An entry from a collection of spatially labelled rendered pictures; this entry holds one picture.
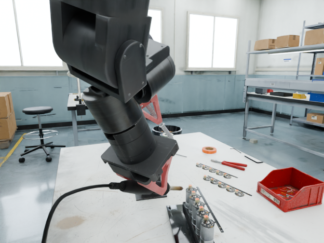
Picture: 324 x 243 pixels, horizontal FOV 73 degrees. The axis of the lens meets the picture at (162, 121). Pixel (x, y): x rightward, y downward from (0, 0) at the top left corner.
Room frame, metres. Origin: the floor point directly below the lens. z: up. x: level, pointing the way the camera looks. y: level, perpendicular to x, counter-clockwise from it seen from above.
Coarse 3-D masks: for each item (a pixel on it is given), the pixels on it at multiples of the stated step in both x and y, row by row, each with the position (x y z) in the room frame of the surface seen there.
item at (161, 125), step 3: (150, 105) 0.54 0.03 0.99; (147, 108) 0.54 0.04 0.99; (150, 108) 0.54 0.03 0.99; (150, 111) 0.54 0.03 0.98; (153, 111) 0.54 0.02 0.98; (153, 114) 0.54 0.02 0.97; (156, 114) 0.54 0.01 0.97; (156, 117) 0.54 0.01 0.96; (162, 123) 0.54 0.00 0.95; (159, 126) 0.55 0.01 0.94; (162, 126) 0.54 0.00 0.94; (165, 126) 0.55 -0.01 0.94; (162, 129) 0.55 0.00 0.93; (165, 129) 0.54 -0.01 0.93; (165, 132) 0.55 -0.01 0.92; (168, 132) 0.55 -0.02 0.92; (168, 135) 0.55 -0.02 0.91; (171, 135) 0.55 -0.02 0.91
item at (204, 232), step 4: (204, 228) 0.33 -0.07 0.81; (208, 228) 0.33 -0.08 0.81; (212, 228) 0.33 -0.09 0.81; (200, 232) 0.34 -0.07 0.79; (204, 232) 0.33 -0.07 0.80; (208, 232) 0.33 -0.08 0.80; (212, 232) 0.33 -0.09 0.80; (200, 236) 0.34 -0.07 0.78; (204, 236) 0.33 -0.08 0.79; (208, 236) 0.33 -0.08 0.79; (212, 236) 0.33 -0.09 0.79; (200, 240) 0.34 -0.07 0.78; (204, 240) 0.33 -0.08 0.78; (208, 240) 0.33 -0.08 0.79; (212, 240) 0.33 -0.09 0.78
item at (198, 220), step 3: (201, 213) 0.37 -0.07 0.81; (204, 213) 0.37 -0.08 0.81; (198, 216) 0.36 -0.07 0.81; (198, 219) 0.36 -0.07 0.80; (201, 219) 0.36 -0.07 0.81; (198, 222) 0.36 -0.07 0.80; (198, 225) 0.36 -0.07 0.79; (198, 228) 0.36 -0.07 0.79; (195, 231) 0.37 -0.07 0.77; (198, 231) 0.36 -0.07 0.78; (198, 234) 0.36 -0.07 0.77
